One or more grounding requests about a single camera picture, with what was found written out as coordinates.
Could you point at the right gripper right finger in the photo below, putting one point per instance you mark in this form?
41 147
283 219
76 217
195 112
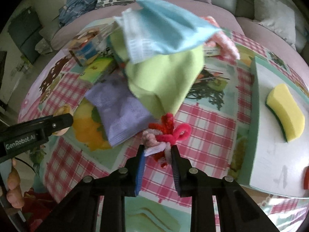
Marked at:
182 178

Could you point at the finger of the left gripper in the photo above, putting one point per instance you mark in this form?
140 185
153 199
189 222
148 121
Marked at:
50 124

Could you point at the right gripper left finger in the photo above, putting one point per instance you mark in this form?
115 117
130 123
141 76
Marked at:
135 167

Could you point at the red pink pipe-cleaner toy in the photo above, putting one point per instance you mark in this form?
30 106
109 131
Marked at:
160 137

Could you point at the purple wipes packet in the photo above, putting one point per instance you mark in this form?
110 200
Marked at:
121 113

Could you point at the light green cloth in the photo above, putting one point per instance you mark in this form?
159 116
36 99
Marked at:
162 82

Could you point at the yellow sponge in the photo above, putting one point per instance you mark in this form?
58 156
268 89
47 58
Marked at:
289 114

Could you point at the red tape roll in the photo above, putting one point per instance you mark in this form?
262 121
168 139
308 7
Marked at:
306 179

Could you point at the pink white striped towel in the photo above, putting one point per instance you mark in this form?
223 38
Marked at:
220 43

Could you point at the blue face mask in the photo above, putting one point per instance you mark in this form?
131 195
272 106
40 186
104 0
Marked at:
161 28

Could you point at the person left hand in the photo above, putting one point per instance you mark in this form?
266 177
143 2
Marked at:
14 194

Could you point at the teal white tray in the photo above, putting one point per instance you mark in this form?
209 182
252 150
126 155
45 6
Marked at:
271 164

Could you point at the clear gift box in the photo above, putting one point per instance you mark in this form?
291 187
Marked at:
89 44

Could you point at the blue clothes pile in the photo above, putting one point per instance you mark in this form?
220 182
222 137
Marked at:
72 9

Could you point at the grey sofa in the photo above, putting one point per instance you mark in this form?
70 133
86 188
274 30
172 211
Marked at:
237 15

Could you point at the light grey cushion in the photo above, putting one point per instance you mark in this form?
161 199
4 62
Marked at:
278 18

